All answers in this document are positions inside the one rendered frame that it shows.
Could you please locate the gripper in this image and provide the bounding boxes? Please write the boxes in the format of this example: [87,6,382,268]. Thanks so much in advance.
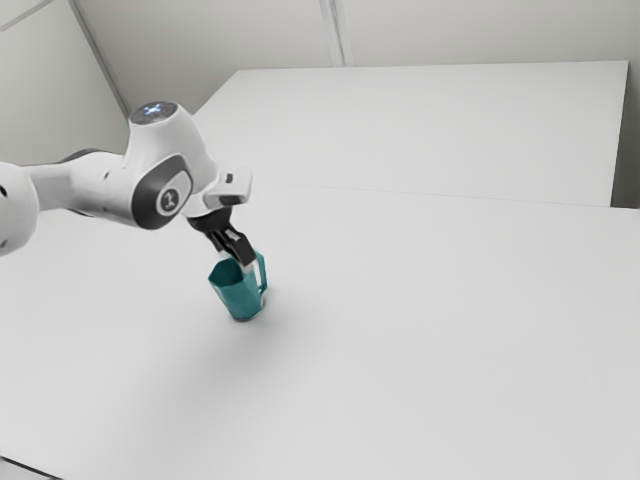
[187,205,255,267]

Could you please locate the teal faceted mug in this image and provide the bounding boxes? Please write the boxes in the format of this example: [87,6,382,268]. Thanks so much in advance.
[207,252,269,323]

